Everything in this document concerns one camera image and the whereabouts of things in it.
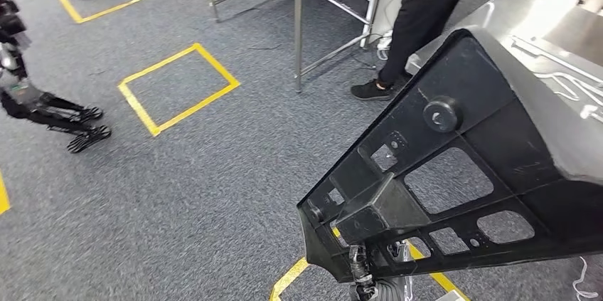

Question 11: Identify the stainless steel workbench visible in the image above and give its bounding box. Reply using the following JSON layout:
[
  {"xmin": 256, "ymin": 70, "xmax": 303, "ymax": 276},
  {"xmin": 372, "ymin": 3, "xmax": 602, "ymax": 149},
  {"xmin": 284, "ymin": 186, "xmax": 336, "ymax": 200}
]
[{"xmin": 405, "ymin": 0, "xmax": 603, "ymax": 186}]

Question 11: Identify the person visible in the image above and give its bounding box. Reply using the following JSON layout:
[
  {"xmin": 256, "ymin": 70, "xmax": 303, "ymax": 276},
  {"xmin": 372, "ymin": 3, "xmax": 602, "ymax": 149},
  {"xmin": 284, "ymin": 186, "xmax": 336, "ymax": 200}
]
[{"xmin": 351, "ymin": 0, "xmax": 490, "ymax": 102}]

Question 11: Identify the black humanoid robot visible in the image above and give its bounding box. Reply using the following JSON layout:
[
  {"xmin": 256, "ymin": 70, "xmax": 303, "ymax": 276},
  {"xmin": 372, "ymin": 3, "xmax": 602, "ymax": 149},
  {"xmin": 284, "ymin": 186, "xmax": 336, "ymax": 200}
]
[{"xmin": 0, "ymin": 0, "xmax": 113, "ymax": 154}]

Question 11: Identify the black plastic plate frame part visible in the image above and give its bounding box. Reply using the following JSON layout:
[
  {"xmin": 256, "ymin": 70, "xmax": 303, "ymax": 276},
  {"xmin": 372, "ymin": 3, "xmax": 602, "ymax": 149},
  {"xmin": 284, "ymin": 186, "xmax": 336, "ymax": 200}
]
[{"xmin": 297, "ymin": 27, "xmax": 603, "ymax": 285}]

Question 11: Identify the stamped grey sheet metal panel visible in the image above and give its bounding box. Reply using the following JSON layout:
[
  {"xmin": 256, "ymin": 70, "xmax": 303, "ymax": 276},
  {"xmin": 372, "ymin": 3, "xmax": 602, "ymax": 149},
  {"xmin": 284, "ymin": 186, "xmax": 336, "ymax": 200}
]
[{"xmin": 508, "ymin": 32, "xmax": 603, "ymax": 159}]

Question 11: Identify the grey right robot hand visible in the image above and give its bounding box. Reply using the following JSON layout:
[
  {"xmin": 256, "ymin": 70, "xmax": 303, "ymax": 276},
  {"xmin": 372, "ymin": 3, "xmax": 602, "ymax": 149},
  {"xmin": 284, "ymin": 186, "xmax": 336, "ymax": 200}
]
[{"xmin": 347, "ymin": 243, "xmax": 379, "ymax": 301}]

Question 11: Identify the yellow floor tape square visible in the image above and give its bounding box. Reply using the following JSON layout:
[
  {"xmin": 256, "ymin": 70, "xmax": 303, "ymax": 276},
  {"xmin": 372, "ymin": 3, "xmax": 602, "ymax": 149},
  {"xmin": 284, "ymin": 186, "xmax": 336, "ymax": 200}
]
[{"xmin": 269, "ymin": 227, "xmax": 472, "ymax": 301}]

